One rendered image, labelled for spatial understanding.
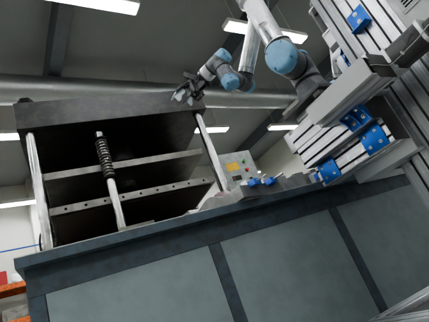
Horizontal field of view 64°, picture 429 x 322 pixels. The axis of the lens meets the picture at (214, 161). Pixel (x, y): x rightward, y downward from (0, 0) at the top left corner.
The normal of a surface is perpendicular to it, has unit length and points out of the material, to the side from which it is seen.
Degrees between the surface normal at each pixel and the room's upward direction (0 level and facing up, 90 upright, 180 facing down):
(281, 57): 98
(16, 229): 90
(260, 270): 90
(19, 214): 90
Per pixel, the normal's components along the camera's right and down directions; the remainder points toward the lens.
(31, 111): 0.31, -0.47
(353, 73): -0.85, 0.11
